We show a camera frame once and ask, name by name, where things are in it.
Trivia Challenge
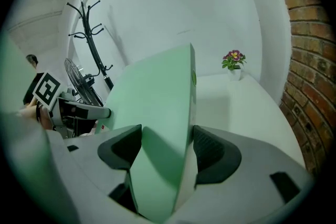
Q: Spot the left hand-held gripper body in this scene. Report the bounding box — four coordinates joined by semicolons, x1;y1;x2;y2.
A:
33;70;81;138

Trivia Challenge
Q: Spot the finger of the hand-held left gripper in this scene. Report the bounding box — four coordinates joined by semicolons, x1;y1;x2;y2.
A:
62;101;113;120

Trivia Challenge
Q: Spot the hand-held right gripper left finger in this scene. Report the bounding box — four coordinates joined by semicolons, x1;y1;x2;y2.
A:
48;124;143;215

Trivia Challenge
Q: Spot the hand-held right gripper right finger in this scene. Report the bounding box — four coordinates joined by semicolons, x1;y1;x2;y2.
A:
173;125;316;224

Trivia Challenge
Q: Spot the green folder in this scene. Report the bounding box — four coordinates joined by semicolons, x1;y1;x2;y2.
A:
94;43;198;222

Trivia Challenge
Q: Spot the person's left forearm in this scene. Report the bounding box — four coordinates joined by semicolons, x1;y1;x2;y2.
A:
19;99;55;131

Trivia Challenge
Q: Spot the white desk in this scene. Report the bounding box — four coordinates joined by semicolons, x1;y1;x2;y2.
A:
78;65;307;174

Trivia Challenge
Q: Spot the black standing fan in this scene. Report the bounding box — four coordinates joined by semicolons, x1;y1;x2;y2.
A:
64;58;104;107

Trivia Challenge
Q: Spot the black coat rack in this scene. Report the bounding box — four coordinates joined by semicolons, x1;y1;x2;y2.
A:
66;0;115;90

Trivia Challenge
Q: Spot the small potted flower plant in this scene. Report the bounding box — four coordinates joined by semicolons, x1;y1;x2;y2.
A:
222;49;247;82

